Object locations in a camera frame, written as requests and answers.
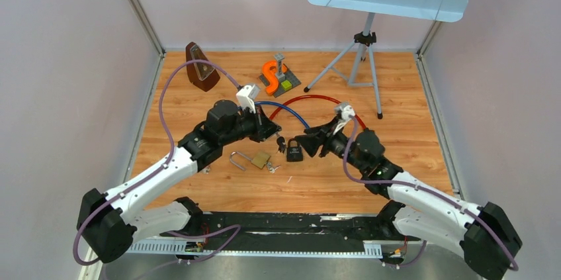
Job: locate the small black padlock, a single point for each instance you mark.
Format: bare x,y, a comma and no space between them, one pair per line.
294,152

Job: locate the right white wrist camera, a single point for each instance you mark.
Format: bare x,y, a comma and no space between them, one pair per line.
344,113

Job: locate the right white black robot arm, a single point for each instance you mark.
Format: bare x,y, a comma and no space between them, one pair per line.
483,236

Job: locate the padlock silver keys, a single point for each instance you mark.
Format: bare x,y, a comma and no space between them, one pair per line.
272,168

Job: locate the brass padlock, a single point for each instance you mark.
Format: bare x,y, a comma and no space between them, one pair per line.
260,160

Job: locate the black head key bunch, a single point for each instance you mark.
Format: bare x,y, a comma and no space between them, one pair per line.
281,143

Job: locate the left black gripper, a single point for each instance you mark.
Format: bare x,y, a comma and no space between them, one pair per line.
264,128

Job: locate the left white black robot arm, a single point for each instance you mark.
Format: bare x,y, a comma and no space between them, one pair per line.
111,222

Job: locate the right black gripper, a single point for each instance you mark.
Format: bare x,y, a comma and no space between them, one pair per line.
317,137

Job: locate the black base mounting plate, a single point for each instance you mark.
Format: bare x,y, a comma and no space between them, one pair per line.
293,232

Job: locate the brown wooden metronome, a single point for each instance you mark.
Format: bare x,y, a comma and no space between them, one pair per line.
201,75

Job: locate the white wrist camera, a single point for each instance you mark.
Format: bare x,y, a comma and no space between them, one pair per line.
246,96
344,113

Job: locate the orange S block toy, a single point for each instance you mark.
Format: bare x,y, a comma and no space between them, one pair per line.
277,78

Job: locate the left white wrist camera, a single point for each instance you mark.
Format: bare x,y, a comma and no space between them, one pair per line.
246,96

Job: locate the red cable lock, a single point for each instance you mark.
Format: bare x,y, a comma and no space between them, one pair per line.
285,106

